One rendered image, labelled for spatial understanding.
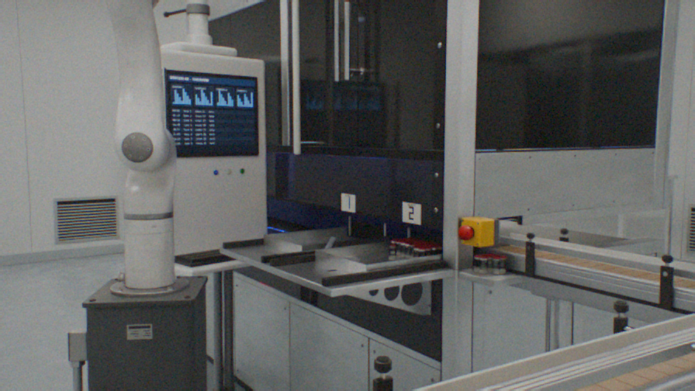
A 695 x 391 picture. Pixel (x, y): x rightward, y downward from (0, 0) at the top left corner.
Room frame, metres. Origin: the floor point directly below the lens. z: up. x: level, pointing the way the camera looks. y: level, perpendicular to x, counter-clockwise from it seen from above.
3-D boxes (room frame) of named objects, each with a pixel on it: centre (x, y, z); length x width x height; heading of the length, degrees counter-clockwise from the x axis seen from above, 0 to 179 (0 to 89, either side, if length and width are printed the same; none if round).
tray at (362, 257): (1.84, -0.12, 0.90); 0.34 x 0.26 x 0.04; 124
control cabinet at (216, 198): (2.47, 0.56, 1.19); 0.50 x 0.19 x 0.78; 134
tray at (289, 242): (2.12, 0.07, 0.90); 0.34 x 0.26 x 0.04; 124
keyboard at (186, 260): (2.31, 0.43, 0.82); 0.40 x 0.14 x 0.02; 134
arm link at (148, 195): (1.65, 0.51, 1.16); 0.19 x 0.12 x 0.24; 6
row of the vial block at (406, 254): (1.89, -0.19, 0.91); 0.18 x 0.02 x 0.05; 34
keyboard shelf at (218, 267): (2.33, 0.46, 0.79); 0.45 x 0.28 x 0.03; 134
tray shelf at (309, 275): (1.94, 0.03, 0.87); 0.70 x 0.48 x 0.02; 34
